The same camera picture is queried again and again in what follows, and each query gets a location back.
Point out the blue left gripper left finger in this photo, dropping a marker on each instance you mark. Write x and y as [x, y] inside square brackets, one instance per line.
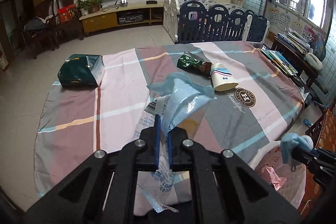
[157, 127]

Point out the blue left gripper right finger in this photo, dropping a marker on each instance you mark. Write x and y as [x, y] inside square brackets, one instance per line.
[170, 150]

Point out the clear blue plastic wrapper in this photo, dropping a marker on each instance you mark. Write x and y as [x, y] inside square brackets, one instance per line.
[180, 103]

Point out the pink plastic bag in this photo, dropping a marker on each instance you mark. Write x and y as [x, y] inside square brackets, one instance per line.
[271, 177]

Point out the light blue cleaning cloth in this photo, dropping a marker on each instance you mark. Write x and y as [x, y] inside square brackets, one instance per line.
[295, 146]

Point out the white printed trash bag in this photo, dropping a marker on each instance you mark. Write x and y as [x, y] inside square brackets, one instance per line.
[294, 188]

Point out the white striped paper cup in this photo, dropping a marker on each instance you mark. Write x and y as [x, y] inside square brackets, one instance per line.
[222, 78]

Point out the dark green gift bag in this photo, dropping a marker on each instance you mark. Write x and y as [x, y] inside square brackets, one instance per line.
[82, 71]

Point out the striped pastel tablecloth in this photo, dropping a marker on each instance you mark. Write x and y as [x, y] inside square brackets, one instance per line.
[77, 122]

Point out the navy white baby fence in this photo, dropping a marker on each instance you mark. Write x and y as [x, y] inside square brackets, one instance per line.
[194, 21]

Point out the yellow wooden tv cabinet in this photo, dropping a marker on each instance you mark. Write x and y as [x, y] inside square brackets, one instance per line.
[130, 15]

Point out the stack of books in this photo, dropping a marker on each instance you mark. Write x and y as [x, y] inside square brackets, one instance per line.
[274, 43]

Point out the potted green plant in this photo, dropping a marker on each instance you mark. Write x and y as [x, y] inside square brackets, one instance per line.
[90, 6]

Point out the red gift box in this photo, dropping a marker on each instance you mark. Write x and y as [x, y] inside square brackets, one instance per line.
[67, 14]

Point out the dark wooden chair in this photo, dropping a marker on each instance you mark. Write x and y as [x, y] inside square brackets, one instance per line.
[43, 30]

